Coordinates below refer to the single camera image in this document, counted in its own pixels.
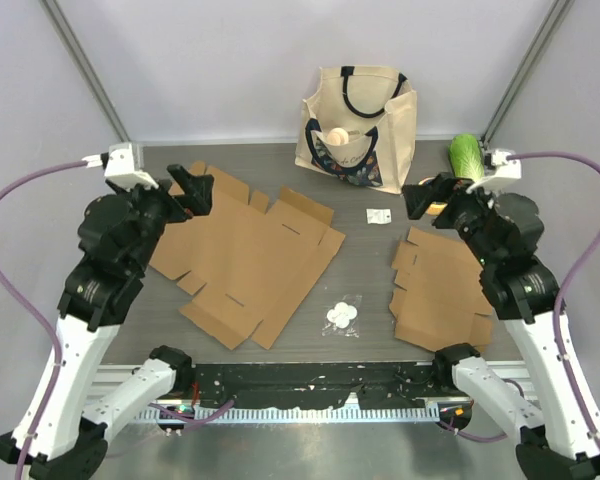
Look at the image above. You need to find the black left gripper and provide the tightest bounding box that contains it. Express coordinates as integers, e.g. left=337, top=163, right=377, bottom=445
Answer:
left=112, top=162, right=215, bottom=269

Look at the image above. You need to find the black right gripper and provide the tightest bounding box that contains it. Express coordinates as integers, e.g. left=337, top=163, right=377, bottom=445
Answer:
left=398, top=170, right=499, bottom=265

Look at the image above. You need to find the large cardboard box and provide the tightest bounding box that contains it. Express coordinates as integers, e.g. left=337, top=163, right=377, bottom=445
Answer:
left=150, top=162, right=345, bottom=350

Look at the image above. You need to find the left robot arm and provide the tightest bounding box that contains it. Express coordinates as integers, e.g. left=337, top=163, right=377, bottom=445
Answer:
left=0, top=164, right=214, bottom=479

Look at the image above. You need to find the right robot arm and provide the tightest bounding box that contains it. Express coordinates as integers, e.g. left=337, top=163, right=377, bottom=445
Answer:
left=402, top=173, right=600, bottom=479

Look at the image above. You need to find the small flat cardboard box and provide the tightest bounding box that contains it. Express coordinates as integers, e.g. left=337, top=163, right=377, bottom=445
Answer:
left=389, top=227, right=493, bottom=352

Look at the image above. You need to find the yellow tape roll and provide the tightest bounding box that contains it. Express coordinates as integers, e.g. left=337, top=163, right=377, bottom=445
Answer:
left=419, top=177, right=447, bottom=216

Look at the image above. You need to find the green plush cabbage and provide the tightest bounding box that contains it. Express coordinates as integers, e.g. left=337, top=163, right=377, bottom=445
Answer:
left=448, top=134, right=485, bottom=181

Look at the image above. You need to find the small white packet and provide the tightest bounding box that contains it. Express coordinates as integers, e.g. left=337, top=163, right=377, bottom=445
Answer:
left=366, top=208, right=392, bottom=225

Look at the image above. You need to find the beige canvas tote bag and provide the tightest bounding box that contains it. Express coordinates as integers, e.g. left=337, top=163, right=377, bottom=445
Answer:
left=295, top=65, right=417, bottom=194

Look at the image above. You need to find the wooden ball in bag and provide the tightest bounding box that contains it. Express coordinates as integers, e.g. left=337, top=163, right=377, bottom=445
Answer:
left=326, top=127, right=349, bottom=146

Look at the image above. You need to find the plastic bag of white discs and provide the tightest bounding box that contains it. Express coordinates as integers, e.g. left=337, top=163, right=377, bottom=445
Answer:
left=322, top=294, right=362, bottom=338

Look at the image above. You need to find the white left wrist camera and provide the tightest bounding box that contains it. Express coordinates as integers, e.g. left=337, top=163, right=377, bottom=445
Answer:
left=82, top=142, right=159, bottom=191

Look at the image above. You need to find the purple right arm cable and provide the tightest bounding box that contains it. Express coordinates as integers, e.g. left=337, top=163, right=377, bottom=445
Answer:
left=438, top=151, right=600, bottom=472

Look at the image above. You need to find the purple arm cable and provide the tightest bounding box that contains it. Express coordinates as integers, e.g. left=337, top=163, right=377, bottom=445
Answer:
left=438, top=151, right=600, bottom=472
left=0, top=160, right=231, bottom=480

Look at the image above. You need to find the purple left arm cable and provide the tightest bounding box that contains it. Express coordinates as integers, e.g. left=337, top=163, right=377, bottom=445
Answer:
left=0, top=160, right=231, bottom=480

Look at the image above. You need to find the left aluminium frame post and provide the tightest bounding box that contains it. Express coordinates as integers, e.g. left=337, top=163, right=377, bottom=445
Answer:
left=39, top=0, right=131, bottom=142

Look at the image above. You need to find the aluminium frame post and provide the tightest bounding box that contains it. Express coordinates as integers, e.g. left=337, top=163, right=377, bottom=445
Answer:
left=39, top=0, right=131, bottom=142
left=480, top=0, right=575, bottom=147

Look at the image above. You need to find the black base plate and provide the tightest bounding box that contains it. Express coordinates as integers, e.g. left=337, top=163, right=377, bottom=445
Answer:
left=178, top=362, right=465, bottom=410

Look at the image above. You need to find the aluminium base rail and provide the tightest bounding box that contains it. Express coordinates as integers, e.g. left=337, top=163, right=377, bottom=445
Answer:
left=87, top=361, right=538, bottom=402

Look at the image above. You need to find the right aluminium frame post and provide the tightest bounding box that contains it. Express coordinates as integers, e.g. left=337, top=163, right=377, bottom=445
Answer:
left=480, top=0, right=575, bottom=147

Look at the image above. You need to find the white slotted cable duct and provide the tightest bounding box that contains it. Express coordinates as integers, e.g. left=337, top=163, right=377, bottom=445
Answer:
left=129, top=404, right=441, bottom=425

